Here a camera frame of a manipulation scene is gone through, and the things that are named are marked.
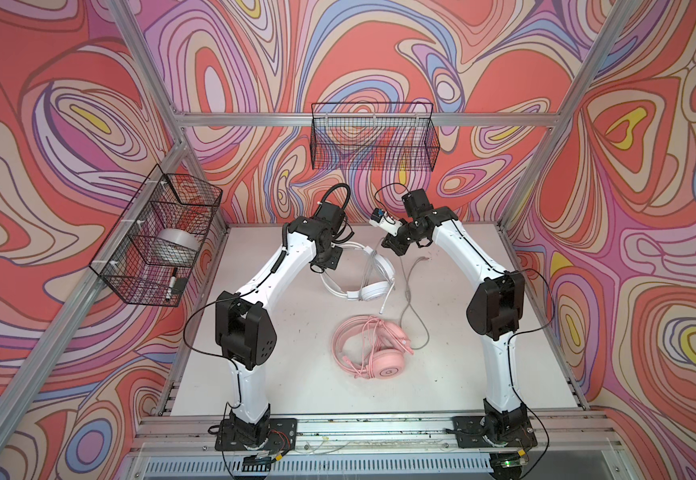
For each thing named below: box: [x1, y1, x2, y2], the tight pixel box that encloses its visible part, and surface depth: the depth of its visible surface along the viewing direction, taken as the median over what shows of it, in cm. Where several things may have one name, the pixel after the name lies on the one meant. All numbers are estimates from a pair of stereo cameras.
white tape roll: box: [152, 228, 201, 266], surface depth 73 cm
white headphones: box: [320, 241, 395, 314], surface depth 84 cm
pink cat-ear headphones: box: [332, 315, 414, 380], surface depth 82 cm
